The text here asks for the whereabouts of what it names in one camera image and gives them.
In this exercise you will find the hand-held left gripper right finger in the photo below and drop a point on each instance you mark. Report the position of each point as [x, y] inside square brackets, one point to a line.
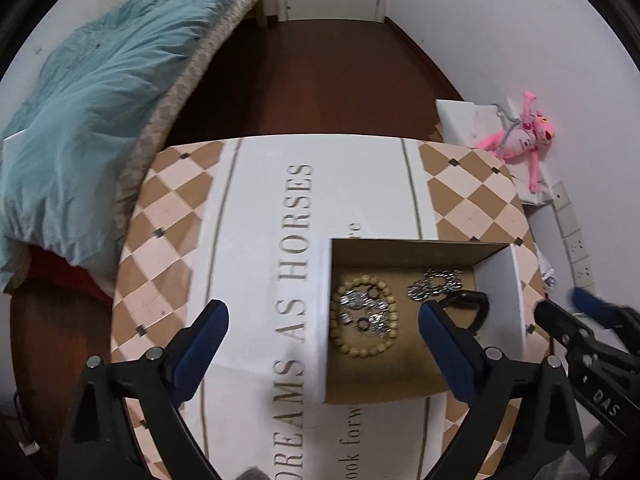
[450, 355]

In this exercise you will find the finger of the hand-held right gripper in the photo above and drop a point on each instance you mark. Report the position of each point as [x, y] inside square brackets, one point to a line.
[600, 307]
[562, 325]

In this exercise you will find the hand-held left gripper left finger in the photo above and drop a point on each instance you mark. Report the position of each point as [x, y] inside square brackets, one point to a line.
[200, 350]

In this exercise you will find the black smart band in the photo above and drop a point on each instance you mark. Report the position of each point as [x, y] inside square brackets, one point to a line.
[477, 305]

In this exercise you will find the white cardboard box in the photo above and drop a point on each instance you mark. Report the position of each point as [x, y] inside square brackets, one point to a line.
[390, 375]

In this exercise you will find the checkered printed tablecloth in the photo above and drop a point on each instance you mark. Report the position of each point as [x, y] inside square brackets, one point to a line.
[250, 240]

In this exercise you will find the red bed base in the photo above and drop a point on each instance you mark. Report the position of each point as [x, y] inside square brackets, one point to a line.
[60, 270]

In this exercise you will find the pink plush toy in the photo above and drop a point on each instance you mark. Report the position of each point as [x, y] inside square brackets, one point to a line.
[520, 142]

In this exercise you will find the teal blanket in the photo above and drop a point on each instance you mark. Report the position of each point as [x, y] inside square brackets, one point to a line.
[85, 100]

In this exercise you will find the white wall socket strip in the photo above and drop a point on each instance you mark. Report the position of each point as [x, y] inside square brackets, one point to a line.
[572, 240]

